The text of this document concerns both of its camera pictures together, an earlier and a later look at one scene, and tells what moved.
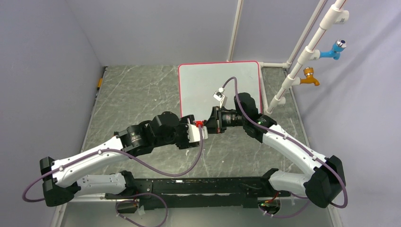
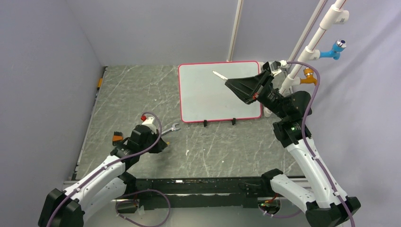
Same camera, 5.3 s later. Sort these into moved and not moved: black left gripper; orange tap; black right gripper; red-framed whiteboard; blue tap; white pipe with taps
Moved: black right gripper; black left gripper
Not moved: blue tap; white pipe with taps; orange tap; red-framed whiteboard
